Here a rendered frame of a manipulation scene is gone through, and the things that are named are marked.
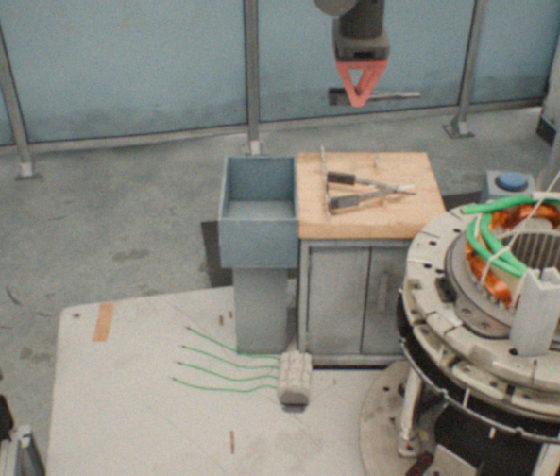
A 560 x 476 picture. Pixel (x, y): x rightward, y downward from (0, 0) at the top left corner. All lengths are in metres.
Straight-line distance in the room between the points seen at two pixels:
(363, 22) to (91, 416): 0.67
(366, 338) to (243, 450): 0.25
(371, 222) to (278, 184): 0.22
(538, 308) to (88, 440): 0.65
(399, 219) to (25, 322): 1.72
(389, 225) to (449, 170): 2.25
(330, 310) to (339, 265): 0.08
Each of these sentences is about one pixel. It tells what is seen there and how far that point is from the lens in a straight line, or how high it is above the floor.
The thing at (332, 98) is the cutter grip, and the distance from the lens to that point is 0.96.
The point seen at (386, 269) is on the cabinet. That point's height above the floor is 0.98.
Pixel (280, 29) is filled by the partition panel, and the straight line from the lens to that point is 3.02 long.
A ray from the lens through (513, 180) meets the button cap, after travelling 1.10.
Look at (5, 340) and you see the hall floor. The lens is 2.42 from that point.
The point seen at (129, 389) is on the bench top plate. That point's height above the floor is 0.78.
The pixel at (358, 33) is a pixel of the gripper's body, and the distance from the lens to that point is 0.91.
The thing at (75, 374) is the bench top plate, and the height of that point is 0.78.
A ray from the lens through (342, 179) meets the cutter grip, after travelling 0.97.
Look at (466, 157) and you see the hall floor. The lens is 3.29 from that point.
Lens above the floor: 1.60
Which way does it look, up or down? 37 degrees down
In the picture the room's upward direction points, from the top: straight up
